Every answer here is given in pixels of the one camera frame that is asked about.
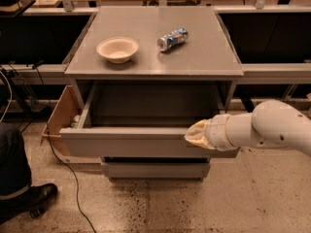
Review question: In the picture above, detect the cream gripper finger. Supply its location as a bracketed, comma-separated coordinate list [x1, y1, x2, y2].
[186, 119, 210, 137]
[185, 136, 215, 150]

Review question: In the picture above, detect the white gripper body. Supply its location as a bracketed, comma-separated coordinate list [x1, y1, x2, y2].
[205, 114, 233, 151]

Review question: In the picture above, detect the grey top drawer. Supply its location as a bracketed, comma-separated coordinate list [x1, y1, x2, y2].
[59, 81, 241, 159]

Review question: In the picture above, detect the grey drawer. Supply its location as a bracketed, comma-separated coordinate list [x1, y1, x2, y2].
[59, 81, 241, 159]
[101, 159, 210, 180]

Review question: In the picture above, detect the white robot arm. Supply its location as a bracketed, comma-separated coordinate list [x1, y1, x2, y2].
[185, 100, 311, 156]

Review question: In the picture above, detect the grey drawer cabinet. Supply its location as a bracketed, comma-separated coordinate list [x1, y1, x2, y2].
[63, 5, 245, 182]

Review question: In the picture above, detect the grey bottom drawer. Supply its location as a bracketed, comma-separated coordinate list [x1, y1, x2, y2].
[101, 159, 210, 180]

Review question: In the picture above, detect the crushed blue soda can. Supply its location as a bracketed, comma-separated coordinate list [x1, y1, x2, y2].
[156, 28, 189, 51]

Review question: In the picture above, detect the white paper bowl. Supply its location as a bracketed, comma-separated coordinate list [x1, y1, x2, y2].
[96, 37, 139, 64]

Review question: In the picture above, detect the trash in cardboard box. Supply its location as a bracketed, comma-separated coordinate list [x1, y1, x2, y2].
[70, 115, 81, 128]

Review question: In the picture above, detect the brown cardboard box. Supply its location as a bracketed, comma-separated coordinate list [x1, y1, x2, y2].
[42, 85, 81, 156]

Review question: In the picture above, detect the black leather shoe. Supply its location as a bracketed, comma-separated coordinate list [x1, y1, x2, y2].
[0, 183, 57, 224]

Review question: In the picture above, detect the dark trouser leg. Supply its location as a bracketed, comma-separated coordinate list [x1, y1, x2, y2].
[0, 122, 32, 200]

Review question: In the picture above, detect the black floor cable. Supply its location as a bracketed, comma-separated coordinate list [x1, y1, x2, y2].
[32, 65, 97, 233]

